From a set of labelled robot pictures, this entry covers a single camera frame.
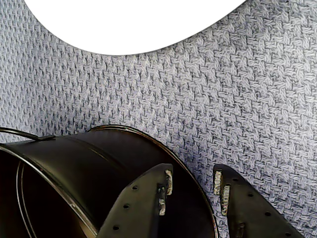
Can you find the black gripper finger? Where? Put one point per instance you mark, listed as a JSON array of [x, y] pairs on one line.
[[138, 205], [247, 215]]

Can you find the white round plate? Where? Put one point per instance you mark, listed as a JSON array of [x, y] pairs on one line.
[[133, 24]]

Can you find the black metal bucket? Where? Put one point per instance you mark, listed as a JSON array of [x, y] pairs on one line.
[[81, 161]]

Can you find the blue woven tablecloth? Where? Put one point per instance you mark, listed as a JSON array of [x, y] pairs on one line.
[[223, 111]]

